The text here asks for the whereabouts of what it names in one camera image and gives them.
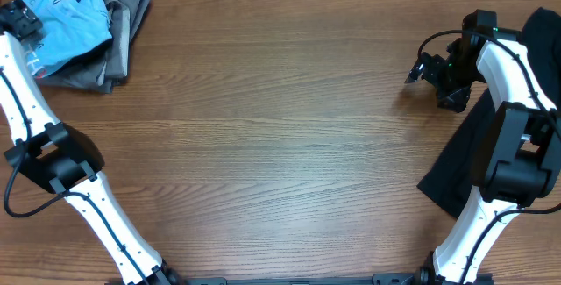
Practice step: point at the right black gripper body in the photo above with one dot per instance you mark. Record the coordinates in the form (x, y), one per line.
(432, 69)

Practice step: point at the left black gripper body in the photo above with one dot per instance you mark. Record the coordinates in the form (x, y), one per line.
(24, 17)

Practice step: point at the light blue t-shirt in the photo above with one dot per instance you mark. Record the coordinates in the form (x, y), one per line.
(70, 28)

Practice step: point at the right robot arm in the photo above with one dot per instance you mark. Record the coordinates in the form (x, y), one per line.
(506, 153)

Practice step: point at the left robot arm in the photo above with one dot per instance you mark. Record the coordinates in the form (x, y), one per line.
(63, 161)

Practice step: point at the black folded shirt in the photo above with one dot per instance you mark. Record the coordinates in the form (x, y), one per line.
(88, 57)

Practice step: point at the grey folded shirt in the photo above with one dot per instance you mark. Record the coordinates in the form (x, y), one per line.
(111, 69)

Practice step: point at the black garment on right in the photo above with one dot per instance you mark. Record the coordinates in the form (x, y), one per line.
(448, 184)

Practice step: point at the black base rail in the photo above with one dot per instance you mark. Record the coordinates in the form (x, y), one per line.
(377, 279)

